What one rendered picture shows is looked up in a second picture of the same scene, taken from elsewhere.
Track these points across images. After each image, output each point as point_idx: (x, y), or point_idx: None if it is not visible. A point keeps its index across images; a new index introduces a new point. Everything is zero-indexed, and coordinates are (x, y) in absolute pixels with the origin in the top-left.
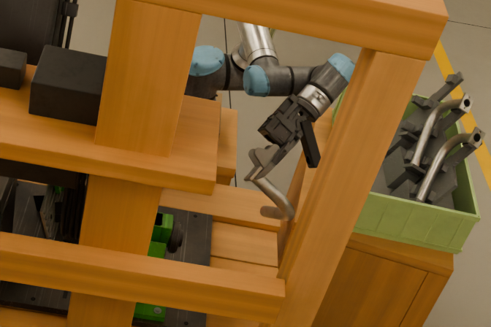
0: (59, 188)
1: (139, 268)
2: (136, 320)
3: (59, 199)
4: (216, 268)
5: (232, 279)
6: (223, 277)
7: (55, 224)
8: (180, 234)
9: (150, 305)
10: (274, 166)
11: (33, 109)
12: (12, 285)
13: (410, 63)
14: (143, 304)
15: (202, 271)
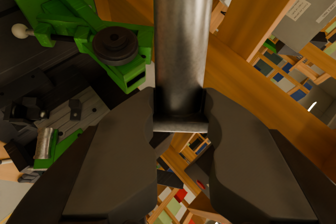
0: (82, 132)
1: (253, 55)
2: None
3: (54, 122)
4: (289, 2)
5: None
6: None
7: (81, 102)
8: (125, 45)
9: None
10: (261, 121)
11: None
12: (99, 70)
13: None
14: None
15: (282, 13)
